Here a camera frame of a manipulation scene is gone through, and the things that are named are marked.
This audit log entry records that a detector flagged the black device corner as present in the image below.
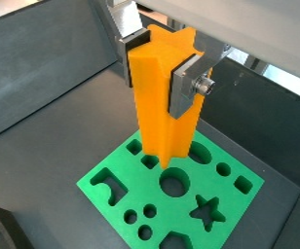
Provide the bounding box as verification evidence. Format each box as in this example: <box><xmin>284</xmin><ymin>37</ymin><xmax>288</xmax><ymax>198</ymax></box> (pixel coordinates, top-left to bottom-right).
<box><xmin>0</xmin><ymin>208</ymin><xmax>34</xmax><ymax>249</ymax></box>

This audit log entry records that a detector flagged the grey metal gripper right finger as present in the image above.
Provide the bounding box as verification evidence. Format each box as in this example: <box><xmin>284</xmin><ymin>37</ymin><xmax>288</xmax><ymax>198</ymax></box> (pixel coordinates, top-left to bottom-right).
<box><xmin>169</xmin><ymin>31</ymin><xmax>233</xmax><ymax>119</ymax></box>

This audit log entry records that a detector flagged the green shape-sorter board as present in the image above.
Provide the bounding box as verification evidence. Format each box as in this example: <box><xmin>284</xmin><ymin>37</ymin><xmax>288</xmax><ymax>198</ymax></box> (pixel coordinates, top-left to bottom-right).
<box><xmin>77</xmin><ymin>133</ymin><xmax>265</xmax><ymax>249</ymax></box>

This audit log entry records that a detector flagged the orange star-shaped peg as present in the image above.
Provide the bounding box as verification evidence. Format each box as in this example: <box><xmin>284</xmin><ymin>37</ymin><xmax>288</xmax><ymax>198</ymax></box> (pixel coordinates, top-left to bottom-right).
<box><xmin>128</xmin><ymin>24</ymin><xmax>205</xmax><ymax>169</ymax></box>

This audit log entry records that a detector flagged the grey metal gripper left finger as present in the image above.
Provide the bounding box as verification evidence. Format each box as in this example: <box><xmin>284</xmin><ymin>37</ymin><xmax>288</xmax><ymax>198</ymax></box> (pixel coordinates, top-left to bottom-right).
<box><xmin>106</xmin><ymin>0</ymin><xmax>150</xmax><ymax>87</ymax></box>

